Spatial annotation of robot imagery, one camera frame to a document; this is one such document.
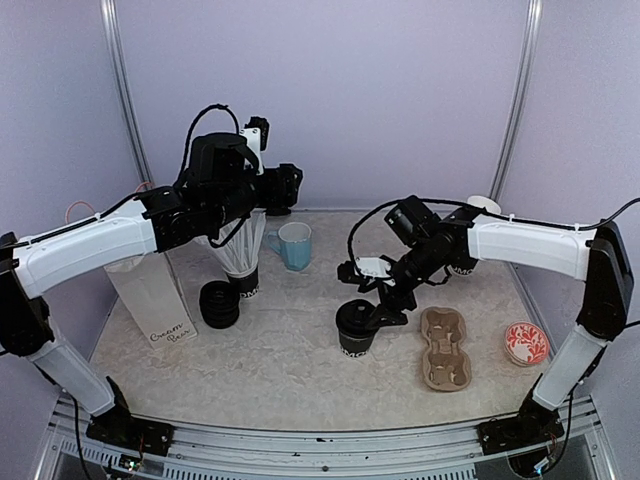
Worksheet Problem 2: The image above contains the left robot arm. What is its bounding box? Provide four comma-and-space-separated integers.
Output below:
1, 128, 303, 445

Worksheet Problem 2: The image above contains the left aluminium post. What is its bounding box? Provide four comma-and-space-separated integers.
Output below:
99, 0, 155, 192

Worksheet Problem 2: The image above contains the brown cardboard cup carrier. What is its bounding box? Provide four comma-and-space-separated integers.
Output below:
421, 307, 472, 393

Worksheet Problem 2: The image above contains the light blue ceramic mug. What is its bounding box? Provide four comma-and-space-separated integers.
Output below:
266, 222, 312, 271

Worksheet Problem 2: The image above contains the right aluminium post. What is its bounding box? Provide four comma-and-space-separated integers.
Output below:
490, 0, 544, 202

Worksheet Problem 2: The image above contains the stack of black lids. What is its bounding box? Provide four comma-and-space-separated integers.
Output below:
199, 280, 240, 329

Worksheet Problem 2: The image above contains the black cup holding straws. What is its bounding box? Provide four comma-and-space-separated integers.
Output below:
225, 266, 259, 300

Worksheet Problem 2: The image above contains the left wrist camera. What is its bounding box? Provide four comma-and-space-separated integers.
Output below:
240, 116, 270, 175

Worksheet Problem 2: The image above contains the stack of paper cups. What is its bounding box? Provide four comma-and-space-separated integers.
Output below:
447, 194, 502, 279

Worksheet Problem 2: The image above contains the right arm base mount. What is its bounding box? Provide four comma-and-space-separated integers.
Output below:
477, 390, 565, 455

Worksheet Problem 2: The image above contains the black paper coffee cup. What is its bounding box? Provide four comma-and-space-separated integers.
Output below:
336, 322, 377, 358

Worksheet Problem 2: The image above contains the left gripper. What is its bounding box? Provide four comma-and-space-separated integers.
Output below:
210, 162, 304, 229

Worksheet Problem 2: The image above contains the red patterned white bowl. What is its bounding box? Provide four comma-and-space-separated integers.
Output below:
504, 322, 551, 367

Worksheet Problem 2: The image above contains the bundle of white wrapped straws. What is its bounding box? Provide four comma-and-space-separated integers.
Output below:
195, 210, 266, 278

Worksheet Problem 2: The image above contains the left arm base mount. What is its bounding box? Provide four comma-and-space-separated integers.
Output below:
86, 376, 174, 457

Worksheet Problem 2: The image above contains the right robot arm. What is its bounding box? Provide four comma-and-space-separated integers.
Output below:
339, 195, 634, 444

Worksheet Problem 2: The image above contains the aluminium post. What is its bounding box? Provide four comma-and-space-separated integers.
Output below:
99, 0, 155, 192
490, 0, 544, 202

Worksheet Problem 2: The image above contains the black plastic cup lid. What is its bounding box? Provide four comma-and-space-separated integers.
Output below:
336, 299, 378, 337

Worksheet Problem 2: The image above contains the white paper bag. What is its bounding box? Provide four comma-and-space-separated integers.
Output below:
104, 253, 198, 350

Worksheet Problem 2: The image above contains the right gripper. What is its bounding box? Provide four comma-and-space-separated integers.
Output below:
359, 238, 450, 329

